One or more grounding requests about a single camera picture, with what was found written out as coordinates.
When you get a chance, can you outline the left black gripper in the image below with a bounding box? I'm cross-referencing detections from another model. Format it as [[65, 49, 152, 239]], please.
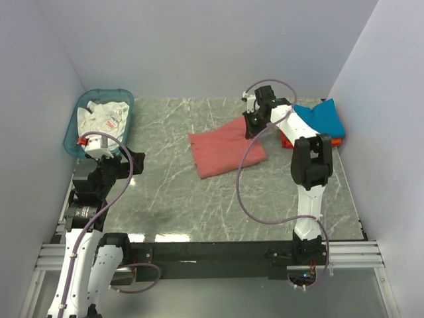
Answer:
[[89, 144, 144, 198]]

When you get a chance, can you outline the dusty red t-shirt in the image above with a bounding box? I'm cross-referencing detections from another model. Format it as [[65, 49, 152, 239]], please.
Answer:
[[188, 117, 267, 179]]

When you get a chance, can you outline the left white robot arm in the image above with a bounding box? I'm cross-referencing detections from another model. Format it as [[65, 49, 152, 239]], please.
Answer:
[[47, 152, 145, 317]]

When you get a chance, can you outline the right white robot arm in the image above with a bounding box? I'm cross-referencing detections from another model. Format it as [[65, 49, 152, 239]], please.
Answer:
[[242, 85, 333, 264]]

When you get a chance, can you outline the teal plastic bin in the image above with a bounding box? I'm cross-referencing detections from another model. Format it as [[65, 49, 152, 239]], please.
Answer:
[[63, 89, 134, 159]]

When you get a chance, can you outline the crumpled white t-shirt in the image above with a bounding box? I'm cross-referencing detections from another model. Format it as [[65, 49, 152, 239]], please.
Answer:
[[77, 101, 130, 142]]

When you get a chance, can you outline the folded blue t-shirt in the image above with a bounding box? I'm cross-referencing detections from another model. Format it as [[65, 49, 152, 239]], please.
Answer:
[[294, 99, 345, 138]]

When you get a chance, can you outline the folded orange t-shirt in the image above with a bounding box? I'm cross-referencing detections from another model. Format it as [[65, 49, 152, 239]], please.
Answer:
[[281, 132, 343, 149]]

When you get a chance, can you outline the black base beam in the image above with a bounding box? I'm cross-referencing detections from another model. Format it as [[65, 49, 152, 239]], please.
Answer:
[[105, 240, 332, 286]]

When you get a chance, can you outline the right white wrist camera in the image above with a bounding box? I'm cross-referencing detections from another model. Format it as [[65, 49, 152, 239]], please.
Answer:
[[242, 91, 257, 113]]

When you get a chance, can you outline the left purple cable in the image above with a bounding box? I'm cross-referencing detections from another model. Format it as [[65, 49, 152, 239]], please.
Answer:
[[58, 131, 162, 318]]

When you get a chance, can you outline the aluminium frame rail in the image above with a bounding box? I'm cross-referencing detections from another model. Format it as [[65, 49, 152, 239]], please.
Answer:
[[329, 241, 385, 269]]

